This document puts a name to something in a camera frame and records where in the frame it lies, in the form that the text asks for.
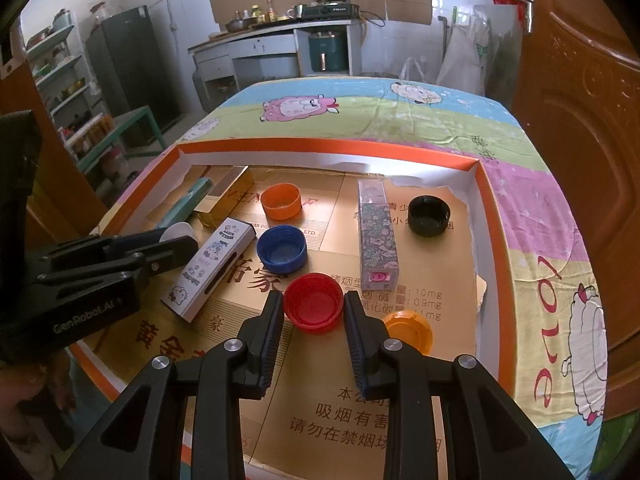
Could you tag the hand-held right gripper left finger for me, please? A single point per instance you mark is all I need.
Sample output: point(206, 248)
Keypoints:
point(267, 355)

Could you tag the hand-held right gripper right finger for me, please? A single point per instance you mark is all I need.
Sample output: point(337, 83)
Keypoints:
point(361, 355)

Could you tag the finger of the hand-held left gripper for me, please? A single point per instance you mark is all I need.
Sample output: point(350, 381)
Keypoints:
point(100, 246)
point(170, 257)

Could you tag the white bottle cap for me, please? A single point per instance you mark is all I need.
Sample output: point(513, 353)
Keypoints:
point(180, 231)

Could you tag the white cartoon lighter box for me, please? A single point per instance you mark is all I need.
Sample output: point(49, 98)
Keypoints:
point(210, 270)

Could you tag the yellow-orange bottle cap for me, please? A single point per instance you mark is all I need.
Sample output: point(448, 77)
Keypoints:
point(412, 332)

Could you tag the teal flower-print lighter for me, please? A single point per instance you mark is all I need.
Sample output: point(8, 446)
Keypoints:
point(187, 202)

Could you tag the red bottle cap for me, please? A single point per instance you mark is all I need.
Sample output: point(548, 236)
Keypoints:
point(312, 302)

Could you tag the gold metal lighter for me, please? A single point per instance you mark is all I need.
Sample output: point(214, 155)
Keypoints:
point(230, 187)

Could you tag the blue bottle cap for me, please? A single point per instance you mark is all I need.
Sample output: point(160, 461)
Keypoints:
point(281, 247)

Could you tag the clear floral lighter box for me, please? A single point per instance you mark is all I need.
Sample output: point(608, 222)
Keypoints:
point(377, 232)

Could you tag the orange bottle cap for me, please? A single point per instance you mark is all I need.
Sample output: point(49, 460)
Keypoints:
point(281, 201)

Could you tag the black bottle cap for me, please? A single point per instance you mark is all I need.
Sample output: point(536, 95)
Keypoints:
point(429, 215)

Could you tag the shallow orange-rimmed cardboard box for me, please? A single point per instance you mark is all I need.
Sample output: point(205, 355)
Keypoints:
point(492, 240)

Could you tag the gold printed cardboard sheet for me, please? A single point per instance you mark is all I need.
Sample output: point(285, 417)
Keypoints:
point(315, 360)

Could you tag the white storage shelf rack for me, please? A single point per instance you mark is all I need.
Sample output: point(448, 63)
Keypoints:
point(60, 85)

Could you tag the dark grey refrigerator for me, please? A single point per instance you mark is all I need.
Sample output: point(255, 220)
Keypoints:
point(132, 65)

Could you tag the white kitchen counter cabinet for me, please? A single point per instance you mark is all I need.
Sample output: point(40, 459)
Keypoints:
point(260, 42)

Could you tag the metal basin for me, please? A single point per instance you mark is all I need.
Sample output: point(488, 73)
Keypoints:
point(237, 25)

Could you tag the cartoon sheep printed blanket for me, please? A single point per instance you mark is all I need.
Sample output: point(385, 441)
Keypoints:
point(450, 120)

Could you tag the dark green air fryer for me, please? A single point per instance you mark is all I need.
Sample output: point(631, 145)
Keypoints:
point(325, 52)

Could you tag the glass oil bottle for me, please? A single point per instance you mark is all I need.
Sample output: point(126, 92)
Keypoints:
point(270, 10)

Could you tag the clear plastic bag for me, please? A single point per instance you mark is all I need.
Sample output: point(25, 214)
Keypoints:
point(412, 72)

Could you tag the black gas stove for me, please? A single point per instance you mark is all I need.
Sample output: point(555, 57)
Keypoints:
point(330, 9)

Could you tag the white woven sack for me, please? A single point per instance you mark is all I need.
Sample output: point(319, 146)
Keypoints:
point(465, 55)

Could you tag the carved red-brown wooden door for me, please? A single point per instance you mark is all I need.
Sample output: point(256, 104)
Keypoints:
point(575, 110)

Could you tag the red door tag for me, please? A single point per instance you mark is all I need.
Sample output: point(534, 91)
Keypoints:
point(505, 0)

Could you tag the green metal table frame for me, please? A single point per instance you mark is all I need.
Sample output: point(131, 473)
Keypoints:
point(150, 125)

